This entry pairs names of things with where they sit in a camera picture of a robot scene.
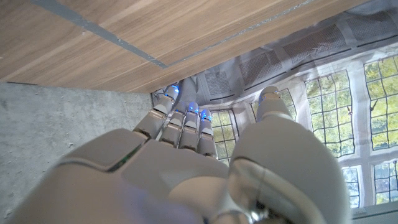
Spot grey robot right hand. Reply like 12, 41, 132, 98
6, 84, 352, 224

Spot printed window backdrop cloth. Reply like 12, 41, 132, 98
150, 0, 398, 209

